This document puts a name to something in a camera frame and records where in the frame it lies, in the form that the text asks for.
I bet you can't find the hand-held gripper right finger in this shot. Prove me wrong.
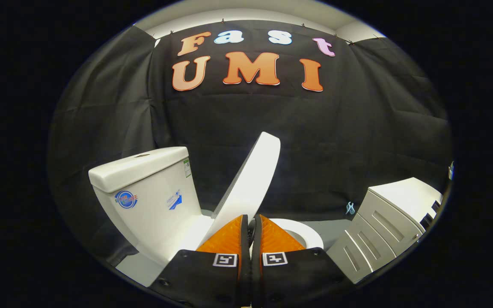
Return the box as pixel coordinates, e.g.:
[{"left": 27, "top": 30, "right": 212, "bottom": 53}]
[{"left": 251, "top": 214, "right": 356, "bottom": 308}]

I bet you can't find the black backdrop cloth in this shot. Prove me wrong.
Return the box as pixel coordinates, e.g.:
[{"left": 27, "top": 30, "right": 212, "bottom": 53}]
[{"left": 49, "top": 19, "right": 452, "bottom": 266}]

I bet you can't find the white toilet lid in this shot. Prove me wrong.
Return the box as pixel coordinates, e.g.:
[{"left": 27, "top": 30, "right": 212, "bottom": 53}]
[{"left": 210, "top": 132, "right": 281, "bottom": 246}]

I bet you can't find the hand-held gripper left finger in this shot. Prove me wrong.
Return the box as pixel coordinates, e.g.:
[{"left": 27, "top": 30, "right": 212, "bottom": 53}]
[{"left": 149, "top": 214, "right": 251, "bottom": 308}]

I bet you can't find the white toilet seat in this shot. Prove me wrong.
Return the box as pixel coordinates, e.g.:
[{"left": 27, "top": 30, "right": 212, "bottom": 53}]
[{"left": 268, "top": 218, "right": 325, "bottom": 251}]

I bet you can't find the white ceramic toilet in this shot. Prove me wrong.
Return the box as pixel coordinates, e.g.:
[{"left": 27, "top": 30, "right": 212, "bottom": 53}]
[{"left": 88, "top": 146, "right": 325, "bottom": 287}]

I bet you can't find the white drawer cabinet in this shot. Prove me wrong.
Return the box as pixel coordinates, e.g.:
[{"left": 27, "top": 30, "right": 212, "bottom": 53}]
[{"left": 327, "top": 177, "right": 444, "bottom": 284}]

